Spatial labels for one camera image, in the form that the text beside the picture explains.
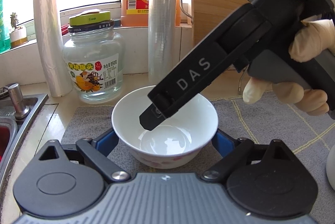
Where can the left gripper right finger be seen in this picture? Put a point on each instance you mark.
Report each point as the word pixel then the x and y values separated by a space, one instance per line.
pixel 235 154

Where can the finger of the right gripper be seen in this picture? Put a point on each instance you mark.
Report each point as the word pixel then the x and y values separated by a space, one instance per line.
pixel 151 118

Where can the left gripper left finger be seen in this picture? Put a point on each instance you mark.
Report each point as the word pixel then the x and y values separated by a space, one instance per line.
pixel 95 152

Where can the small white bowl pink flowers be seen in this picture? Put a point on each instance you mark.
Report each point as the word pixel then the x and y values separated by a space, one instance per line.
pixel 173 143

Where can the white bowl wide rim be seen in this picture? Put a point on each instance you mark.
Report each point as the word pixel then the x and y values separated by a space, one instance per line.
pixel 330 167

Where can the steel kitchen sink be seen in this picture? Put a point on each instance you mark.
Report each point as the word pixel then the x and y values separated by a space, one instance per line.
pixel 19 128

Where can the gloved right hand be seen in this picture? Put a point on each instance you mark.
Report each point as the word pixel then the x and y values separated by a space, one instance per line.
pixel 308 43

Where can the grey checked dish mat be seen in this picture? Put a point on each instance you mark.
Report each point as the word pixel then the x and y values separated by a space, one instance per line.
pixel 309 137

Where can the clear plastic wrap roll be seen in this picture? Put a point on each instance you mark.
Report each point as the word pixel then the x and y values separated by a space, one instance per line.
pixel 161 28

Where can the glass jar green lid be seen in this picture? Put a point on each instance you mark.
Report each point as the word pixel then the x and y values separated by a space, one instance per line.
pixel 94 56

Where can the metal soap dispenser pump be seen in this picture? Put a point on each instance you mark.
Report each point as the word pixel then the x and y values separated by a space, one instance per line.
pixel 15 93

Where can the red white basin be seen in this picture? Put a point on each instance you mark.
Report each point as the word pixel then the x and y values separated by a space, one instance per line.
pixel 5 135

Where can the white plastic bag roll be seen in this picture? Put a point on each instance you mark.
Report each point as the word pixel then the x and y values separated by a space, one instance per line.
pixel 49 42

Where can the small potted plant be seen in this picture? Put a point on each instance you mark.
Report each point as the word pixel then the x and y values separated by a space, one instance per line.
pixel 18 36

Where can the green dish soap bottle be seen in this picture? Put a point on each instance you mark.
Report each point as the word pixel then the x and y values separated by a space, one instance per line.
pixel 5 37

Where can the metal wire board rack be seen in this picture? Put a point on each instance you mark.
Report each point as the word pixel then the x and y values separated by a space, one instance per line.
pixel 239 88

